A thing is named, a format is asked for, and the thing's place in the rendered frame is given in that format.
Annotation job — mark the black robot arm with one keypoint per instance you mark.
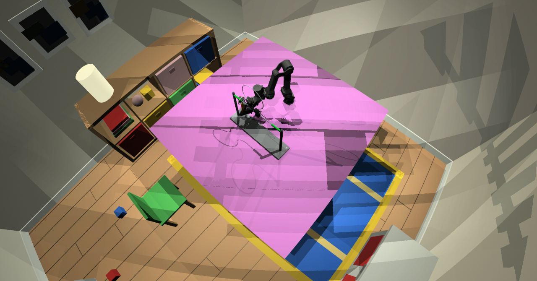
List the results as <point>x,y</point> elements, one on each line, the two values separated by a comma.
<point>269,91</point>

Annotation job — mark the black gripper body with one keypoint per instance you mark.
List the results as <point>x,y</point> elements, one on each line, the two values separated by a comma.
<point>252,107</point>

